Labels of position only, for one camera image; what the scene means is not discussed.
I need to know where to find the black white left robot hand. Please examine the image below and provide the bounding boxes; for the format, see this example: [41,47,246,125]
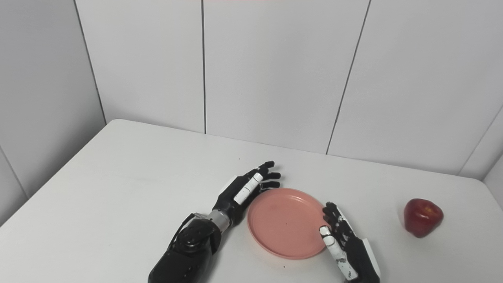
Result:
[211,160,282,226]

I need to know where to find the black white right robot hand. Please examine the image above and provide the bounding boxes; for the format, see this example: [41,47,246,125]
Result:
[319,202,382,283]

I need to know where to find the pink round plate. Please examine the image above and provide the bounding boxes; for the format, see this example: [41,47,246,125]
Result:
[247,187,334,260]

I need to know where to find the red apple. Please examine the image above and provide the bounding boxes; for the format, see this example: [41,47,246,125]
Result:
[404,198,444,239]

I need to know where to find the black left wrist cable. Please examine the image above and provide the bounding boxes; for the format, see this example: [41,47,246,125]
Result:
[167,213,207,252]

